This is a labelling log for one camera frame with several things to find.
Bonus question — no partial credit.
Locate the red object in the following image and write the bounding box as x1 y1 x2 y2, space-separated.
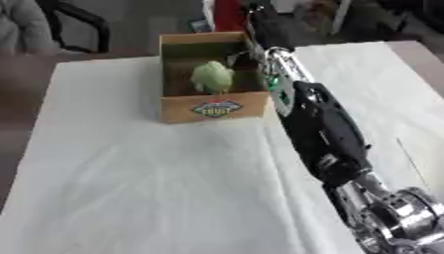
213 0 247 33

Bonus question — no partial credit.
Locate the person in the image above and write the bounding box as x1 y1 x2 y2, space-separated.
0 0 62 56

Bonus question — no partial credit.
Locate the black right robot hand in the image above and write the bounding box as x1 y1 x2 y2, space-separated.
223 3 298 67

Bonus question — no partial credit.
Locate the black chair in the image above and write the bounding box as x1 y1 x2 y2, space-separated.
33 0 113 55

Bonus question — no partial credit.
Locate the pale green toy vegetable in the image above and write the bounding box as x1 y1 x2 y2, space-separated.
188 60 238 96

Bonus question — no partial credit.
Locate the tan cardboard box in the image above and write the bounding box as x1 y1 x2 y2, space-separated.
158 31 275 125

